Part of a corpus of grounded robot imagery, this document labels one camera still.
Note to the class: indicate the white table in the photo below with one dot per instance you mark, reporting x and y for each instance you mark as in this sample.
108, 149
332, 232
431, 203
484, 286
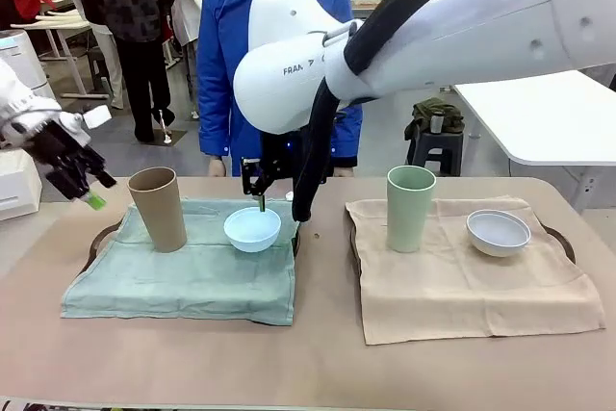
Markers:
539, 112

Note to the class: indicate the person in dark jacket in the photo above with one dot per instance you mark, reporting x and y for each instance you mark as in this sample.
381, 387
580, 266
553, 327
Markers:
125, 7

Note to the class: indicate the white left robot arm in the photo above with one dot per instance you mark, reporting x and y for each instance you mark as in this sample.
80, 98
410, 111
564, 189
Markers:
14, 93

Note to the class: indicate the person's left forearm blue sleeve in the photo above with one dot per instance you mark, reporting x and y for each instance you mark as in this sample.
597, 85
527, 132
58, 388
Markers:
349, 136

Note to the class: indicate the olive green cloth bundle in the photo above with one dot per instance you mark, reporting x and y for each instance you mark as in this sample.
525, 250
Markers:
423, 115

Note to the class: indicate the person's right hand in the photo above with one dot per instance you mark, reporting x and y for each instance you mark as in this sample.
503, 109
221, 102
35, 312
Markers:
217, 168

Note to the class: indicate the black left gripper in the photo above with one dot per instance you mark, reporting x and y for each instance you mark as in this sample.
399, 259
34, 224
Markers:
62, 161

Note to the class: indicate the white left wrist tag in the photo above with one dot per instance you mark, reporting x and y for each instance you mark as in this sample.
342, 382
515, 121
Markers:
97, 117

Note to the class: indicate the person in blue shirt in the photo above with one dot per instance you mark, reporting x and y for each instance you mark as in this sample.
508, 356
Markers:
221, 45

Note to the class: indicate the tall pale green cup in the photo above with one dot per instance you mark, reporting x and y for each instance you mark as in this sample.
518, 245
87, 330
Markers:
409, 218

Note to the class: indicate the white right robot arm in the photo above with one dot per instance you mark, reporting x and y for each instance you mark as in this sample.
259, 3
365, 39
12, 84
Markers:
481, 21

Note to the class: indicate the black stool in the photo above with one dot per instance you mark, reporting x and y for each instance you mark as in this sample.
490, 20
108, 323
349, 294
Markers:
435, 151

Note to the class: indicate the white foam box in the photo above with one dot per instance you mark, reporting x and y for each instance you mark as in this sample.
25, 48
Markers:
17, 185

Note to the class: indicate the person's left hand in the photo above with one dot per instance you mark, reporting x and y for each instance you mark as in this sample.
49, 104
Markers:
344, 172

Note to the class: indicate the small grey cup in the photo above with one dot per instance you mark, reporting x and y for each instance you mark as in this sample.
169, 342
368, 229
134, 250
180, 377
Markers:
437, 123

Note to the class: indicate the white bowl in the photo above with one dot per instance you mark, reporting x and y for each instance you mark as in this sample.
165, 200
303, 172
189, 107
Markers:
498, 238

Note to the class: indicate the person in white coat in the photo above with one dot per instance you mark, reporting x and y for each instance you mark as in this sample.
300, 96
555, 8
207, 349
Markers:
185, 7

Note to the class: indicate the tall brown cup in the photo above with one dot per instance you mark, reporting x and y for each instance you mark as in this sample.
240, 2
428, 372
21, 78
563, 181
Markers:
161, 218

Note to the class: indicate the beige cloth mat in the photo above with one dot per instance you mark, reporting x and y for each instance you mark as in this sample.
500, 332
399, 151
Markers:
457, 295

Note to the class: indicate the white air purifier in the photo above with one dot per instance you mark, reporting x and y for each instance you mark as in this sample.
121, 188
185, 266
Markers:
24, 64

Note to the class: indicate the person's right forearm blue sleeve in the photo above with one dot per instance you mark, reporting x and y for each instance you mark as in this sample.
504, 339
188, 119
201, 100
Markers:
214, 127

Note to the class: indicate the teal cloth mat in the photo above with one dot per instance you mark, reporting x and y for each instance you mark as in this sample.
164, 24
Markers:
168, 281

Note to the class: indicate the light blue bowl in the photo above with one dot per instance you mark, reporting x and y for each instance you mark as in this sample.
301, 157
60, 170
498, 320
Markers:
250, 238

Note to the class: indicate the white desk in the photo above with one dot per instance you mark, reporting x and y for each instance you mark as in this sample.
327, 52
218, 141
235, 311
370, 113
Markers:
62, 26

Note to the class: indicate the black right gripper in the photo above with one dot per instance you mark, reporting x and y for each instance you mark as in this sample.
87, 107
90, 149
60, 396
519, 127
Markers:
284, 156

